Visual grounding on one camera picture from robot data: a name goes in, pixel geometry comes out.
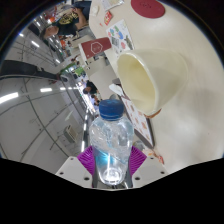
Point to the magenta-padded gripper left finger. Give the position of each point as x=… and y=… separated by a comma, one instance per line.
x=71, y=168

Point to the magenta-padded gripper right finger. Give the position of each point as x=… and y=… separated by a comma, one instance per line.
x=149, y=168

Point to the clear blue-capped water bottle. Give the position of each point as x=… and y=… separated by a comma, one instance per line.
x=111, y=143

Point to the ceiling air conditioner unit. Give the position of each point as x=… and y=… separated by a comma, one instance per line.
x=71, y=134

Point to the white paper napkin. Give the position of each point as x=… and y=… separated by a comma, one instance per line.
x=116, y=90

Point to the ceiling lights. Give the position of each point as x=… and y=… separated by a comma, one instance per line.
x=8, y=97

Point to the red paper cup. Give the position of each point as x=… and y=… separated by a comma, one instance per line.
x=96, y=47

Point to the colourful sticker sheet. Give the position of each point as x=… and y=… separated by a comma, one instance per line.
x=120, y=36

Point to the small red sauce packet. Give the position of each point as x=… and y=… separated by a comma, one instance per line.
x=108, y=18

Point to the flat round red coaster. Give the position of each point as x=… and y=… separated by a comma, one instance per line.
x=148, y=7

